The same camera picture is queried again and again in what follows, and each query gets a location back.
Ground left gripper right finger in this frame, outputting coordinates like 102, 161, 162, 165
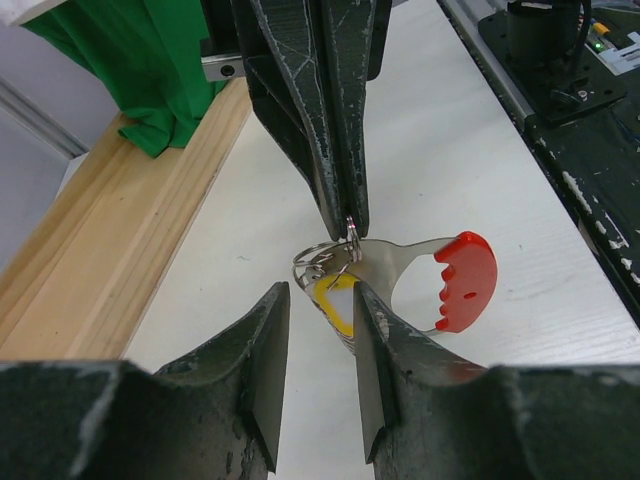
353, 282, 639, 479

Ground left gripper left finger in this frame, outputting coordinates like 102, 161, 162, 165
1, 282, 290, 479

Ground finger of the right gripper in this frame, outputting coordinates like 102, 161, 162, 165
232, 1, 345, 240
310, 1, 392, 238

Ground red handled keyring holder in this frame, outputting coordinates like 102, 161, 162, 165
292, 231, 498, 336

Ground yellow tag key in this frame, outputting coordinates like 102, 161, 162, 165
304, 273, 358, 351

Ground green shirt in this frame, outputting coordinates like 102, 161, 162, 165
24, 0, 225, 158

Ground wooden clothes rack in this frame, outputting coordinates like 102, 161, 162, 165
1, 79, 251, 361

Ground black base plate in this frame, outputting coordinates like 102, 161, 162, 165
477, 1, 639, 319

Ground aluminium rail frame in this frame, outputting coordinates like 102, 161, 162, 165
1, 78, 90, 160

